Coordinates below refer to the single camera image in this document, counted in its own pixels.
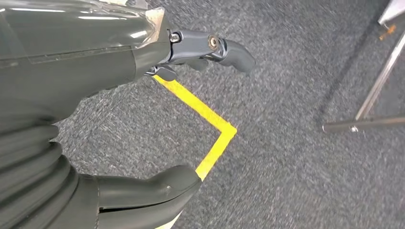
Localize white desk with metal legs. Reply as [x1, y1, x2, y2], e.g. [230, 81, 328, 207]
[322, 0, 405, 134]

